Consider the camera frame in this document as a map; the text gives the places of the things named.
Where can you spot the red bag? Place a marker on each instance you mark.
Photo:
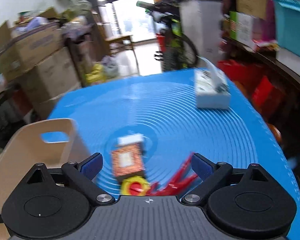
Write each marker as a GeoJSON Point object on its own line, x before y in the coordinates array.
{"type": "Point", "coordinates": [263, 94]}

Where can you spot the red action figure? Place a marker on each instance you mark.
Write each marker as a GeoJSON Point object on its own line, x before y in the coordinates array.
{"type": "Point", "coordinates": [179, 182]}

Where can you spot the yellow toy red dial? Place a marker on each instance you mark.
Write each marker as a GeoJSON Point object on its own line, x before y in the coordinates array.
{"type": "Point", "coordinates": [134, 186]}

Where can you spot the beige plastic storage bin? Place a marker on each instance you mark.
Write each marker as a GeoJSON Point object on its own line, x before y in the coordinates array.
{"type": "Point", "coordinates": [27, 147]}

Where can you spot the white tissue box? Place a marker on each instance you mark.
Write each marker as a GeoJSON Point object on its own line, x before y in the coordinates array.
{"type": "Point", "coordinates": [211, 88]}

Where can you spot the patterned orange small box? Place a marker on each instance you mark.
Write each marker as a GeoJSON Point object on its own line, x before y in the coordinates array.
{"type": "Point", "coordinates": [127, 162]}

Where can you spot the wooden chair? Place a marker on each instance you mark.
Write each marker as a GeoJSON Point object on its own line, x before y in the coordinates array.
{"type": "Point", "coordinates": [117, 44]}

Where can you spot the white cabinet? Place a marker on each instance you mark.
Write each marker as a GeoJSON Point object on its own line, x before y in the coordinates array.
{"type": "Point", "coordinates": [201, 22]}

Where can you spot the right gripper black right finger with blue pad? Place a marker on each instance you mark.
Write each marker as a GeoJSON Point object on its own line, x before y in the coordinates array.
{"type": "Point", "coordinates": [213, 176]}

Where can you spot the upper cardboard box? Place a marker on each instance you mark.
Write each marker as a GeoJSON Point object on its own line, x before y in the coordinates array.
{"type": "Point", "coordinates": [27, 44]}

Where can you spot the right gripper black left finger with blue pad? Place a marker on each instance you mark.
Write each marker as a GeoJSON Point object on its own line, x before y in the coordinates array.
{"type": "Point", "coordinates": [79, 176]}

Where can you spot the teal plastic storage crate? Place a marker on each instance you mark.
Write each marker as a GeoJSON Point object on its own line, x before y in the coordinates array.
{"type": "Point", "coordinates": [287, 18]}

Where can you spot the green white carton box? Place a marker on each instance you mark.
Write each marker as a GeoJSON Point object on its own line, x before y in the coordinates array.
{"type": "Point", "coordinates": [241, 28]}

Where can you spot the lower cardboard box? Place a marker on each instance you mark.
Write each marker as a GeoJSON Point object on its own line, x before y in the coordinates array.
{"type": "Point", "coordinates": [49, 81]}

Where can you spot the cardboard box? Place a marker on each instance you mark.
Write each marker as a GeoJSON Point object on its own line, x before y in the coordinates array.
{"type": "Point", "coordinates": [49, 81]}
{"type": "Point", "coordinates": [27, 44]}

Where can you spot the small white box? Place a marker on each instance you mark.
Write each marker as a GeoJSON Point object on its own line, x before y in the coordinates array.
{"type": "Point", "coordinates": [130, 139]}

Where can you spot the green black bicycle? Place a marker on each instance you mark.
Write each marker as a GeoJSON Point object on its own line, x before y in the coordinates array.
{"type": "Point", "coordinates": [176, 50]}

